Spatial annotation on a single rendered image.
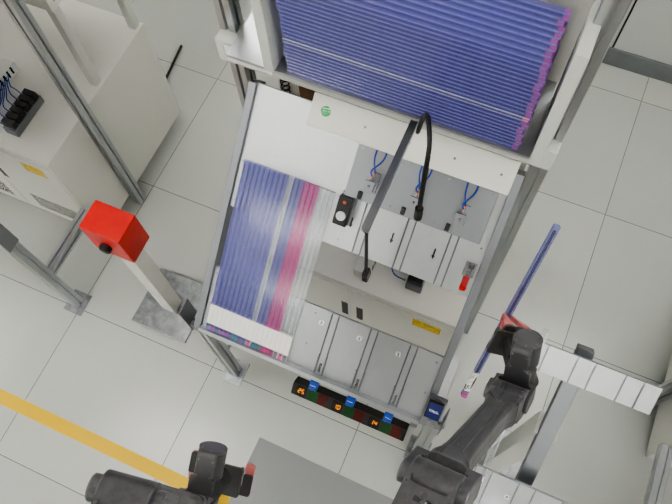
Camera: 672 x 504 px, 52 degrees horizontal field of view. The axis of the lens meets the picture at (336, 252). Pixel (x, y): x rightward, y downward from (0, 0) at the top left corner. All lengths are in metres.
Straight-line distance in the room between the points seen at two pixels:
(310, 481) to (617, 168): 1.89
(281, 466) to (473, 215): 0.89
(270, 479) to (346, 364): 0.39
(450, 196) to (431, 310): 0.57
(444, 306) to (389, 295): 0.17
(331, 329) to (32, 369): 1.45
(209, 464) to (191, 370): 1.36
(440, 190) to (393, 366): 0.51
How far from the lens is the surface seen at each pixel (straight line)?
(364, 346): 1.85
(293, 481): 2.01
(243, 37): 1.60
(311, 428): 2.63
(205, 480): 1.42
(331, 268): 2.13
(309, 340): 1.89
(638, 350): 2.88
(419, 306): 2.09
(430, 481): 1.05
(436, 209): 1.62
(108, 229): 2.13
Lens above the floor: 2.60
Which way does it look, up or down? 67 degrees down
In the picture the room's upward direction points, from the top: 5 degrees counter-clockwise
